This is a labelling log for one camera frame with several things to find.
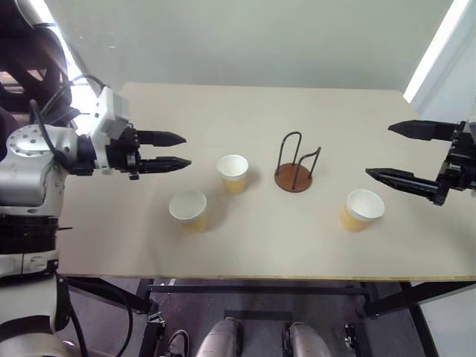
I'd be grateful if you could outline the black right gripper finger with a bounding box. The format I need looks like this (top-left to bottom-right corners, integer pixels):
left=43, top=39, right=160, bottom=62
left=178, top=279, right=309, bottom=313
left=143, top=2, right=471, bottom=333
left=387, top=119, right=457, bottom=143
left=364, top=167, right=443, bottom=205

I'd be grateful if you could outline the silver robot leg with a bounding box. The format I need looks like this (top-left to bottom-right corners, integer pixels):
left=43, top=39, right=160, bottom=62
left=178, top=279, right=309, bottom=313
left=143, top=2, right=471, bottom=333
left=194, top=317, right=244, bottom=357
left=287, top=321, right=333, bottom=357

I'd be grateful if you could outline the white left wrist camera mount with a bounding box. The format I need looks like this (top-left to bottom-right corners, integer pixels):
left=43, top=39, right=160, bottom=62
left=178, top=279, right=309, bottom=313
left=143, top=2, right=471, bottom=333
left=88, top=86, right=129, bottom=175

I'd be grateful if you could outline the brown wire cup holder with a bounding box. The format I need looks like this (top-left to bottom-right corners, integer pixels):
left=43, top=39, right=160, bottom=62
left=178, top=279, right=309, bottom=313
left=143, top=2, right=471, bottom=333
left=274, top=130, right=322, bottom=194

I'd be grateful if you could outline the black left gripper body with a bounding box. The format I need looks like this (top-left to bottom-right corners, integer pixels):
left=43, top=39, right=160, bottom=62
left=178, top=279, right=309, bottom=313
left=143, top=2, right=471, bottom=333
left=105, top=123, right=143, bottom=181

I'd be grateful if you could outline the dark sneaker shoe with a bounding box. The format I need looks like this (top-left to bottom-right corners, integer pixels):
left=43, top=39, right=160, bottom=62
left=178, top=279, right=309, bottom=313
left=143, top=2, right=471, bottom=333
left=162, top=329, right=191, bottom=357

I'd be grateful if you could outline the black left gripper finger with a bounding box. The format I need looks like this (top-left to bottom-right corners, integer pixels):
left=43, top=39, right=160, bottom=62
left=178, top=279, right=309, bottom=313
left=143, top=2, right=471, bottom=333
left=139, top=155, right=193, bottom=174
left=137, top=129, right=187, bottom=147

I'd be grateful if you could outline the black metal table frame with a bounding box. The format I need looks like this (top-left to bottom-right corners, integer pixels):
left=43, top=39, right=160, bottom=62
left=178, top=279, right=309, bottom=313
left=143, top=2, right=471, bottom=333
left=58, top=275, right=476, bottom=357

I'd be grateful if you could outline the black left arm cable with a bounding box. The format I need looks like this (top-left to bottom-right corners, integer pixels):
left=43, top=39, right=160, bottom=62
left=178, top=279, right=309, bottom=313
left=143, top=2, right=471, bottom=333
left=29, top=74, right=109, bottom=172

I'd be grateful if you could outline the black cable under table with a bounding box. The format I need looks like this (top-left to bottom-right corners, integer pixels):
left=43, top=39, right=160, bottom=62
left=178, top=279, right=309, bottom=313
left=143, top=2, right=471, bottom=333
left=55, top=275, right=135, bottom=357

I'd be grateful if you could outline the silver right robot leg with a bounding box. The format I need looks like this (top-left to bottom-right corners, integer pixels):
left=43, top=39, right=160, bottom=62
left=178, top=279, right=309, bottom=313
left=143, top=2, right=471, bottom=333
left=287, top=321, right=333, bottom=357

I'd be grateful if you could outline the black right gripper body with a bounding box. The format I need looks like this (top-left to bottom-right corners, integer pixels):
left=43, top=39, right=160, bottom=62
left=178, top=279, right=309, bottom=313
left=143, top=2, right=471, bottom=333
left=432, top=120, right=476, bottom=208

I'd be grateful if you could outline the silver left robot leg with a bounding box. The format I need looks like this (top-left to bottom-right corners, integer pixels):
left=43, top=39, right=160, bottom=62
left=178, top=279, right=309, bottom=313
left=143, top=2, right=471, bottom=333
left=194, top=317, right=244, bottom=357

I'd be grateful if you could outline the yellow paper cup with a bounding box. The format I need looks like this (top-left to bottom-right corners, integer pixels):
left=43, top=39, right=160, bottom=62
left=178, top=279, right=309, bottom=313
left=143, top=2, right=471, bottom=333
left=338, top=188, right=386, bottom=234
left=216, top=154, right=250, bottom=196
left=168, top=190, right=210, bottom=235

